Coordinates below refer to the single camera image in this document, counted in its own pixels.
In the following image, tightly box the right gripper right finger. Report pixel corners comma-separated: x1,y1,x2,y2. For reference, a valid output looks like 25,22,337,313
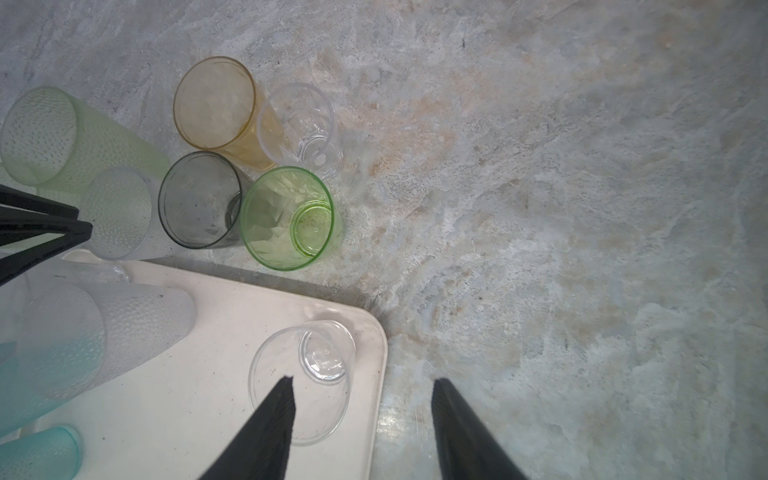
431,378,526,479

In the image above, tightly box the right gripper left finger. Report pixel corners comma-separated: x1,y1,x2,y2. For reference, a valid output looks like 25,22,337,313
200,376,296,479

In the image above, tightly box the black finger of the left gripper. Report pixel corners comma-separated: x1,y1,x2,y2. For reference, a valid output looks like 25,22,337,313
1,185,93,285

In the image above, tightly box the tall frosted clear cup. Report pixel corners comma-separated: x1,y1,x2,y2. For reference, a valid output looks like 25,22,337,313
19,283,197,401

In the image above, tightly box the tall teal cup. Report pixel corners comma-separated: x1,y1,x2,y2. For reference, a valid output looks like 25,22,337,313
1,342,63,437
1,425,83,480

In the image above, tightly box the beige plastic tray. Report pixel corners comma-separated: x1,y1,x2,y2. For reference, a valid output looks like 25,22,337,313
31,261,387,479

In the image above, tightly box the tall light green cup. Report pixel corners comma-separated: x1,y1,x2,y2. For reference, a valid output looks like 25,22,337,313
1,87,170,206

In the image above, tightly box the short frosted clear cup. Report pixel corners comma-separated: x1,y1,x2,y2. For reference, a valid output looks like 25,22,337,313
79,166,180,261

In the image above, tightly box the dark smoky glass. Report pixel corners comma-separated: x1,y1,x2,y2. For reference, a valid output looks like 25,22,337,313
158,151,253,250

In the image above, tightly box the yellow amber glass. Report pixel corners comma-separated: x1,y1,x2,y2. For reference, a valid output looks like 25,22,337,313
173,56,276,171

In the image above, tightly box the bright green glass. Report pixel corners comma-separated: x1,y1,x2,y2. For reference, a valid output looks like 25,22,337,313
239,166,344,272

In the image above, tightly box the small clear glass far right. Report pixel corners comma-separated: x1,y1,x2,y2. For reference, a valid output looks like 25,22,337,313
256,83,344,180

